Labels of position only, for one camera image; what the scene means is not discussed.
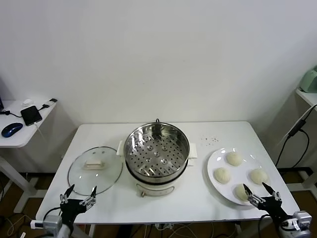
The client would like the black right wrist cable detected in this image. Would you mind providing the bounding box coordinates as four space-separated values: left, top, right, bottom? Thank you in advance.
258 215 272 238

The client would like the blue computer mouse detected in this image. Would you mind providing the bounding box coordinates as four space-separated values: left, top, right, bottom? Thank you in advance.
1 122 23 138

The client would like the white round plate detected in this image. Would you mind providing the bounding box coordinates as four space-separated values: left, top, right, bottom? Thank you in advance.
207 148 271 206

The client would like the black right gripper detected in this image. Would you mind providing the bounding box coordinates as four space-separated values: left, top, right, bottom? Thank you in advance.
242 182 290 225

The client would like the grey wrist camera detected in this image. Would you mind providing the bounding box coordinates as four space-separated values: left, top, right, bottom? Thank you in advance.
293 210 313 228
30 215 62 231

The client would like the black smartphone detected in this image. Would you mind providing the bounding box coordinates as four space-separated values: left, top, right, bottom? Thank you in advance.
20 105 42 126

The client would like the white phone charging cable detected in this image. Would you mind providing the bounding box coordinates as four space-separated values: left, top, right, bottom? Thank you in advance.
34 121 48 146

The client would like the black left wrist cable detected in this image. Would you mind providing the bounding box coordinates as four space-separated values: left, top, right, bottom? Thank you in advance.
43 207 62 220

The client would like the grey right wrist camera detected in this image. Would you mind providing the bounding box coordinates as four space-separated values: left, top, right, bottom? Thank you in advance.
293 210 313 228

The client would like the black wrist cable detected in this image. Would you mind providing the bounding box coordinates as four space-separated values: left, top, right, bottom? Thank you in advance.
43 207 62 220
258 215 272 238

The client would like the black usb dongle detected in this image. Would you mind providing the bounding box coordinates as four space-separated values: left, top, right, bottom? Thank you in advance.
37 98 57 110

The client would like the white side desk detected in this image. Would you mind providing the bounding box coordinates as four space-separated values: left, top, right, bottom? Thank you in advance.
0 99 57 214

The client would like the black power adapter cable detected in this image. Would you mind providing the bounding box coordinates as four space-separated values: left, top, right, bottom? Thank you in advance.
274 104 317 169

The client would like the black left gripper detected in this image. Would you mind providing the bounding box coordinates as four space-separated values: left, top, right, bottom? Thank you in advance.
59 183 98 225

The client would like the pale green appliance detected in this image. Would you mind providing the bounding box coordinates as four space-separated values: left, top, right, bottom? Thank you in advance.
299 64 317 94

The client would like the round glass lid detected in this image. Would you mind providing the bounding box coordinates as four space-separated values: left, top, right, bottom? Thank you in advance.
67 146 124 196

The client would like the black desk cable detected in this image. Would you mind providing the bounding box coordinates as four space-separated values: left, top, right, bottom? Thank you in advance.
0 110 23 119

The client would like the white shelf table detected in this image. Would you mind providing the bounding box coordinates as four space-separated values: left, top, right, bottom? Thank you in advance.
294 88 317 191

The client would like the white steamed baozi bun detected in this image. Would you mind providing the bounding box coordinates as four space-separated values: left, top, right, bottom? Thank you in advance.
213 167 232 184
248 168 269 185
233 183 253 201
225 151 244 167

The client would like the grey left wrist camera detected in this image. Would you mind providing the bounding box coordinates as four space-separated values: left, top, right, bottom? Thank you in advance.
30 215 62 231

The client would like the dark monitor edge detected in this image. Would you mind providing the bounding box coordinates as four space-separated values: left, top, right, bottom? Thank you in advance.
0 75 5 111

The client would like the steel perforated steamer basket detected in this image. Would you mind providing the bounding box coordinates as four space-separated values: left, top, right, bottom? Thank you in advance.
116 123 199 180

